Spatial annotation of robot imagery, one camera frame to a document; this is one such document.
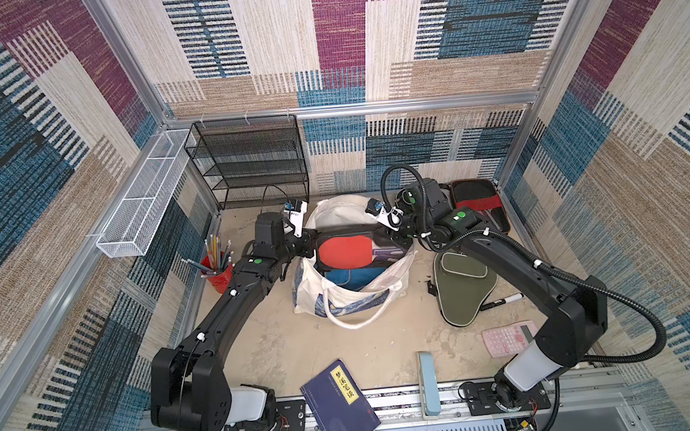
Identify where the cream canvas tote bag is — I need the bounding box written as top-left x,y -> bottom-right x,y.
292,195 -> 416,330

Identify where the red ping pong paddle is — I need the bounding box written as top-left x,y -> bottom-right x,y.
316,233 -> 408,271

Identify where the red black mesh paddle case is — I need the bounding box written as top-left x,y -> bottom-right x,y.
447,179 -> 511,235

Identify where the olive green paddle cover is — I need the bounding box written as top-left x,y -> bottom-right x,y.
428,250 -> 498,328

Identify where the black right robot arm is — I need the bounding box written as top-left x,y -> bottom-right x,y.
380,164 -> 668,411

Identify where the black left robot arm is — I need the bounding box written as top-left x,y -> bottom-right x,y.
150,212 -> 318,431

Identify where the red pencil cup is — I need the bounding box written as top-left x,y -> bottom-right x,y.
200,254 -> 233,294

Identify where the black marker pen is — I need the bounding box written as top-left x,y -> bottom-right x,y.
478,293 -> 525,312

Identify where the pink calculator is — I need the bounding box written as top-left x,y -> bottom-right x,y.
482,320 -> 538,358

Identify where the light blue eraser block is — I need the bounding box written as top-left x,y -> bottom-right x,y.
417,351 -> 442,418

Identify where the dark blue book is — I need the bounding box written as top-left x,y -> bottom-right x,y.
300,359 -> 380,431

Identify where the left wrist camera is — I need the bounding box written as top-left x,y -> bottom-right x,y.
283,199 -> 308,238

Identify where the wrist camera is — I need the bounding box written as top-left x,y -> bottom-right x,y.
283,199 -> 308,238
366,198 -> 404,231

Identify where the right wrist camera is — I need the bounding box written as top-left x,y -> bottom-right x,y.
366,198 -> 404,231

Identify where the black wire mesh shelf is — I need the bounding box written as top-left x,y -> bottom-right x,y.
185,114 -> 310,209

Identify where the white wire mesh basket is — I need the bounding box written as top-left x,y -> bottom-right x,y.
96,130 -> 189,259

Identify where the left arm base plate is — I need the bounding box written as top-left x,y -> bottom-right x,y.
223,398 -> 307,431

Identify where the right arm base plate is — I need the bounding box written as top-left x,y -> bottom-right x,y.
457,381 -> 552,416

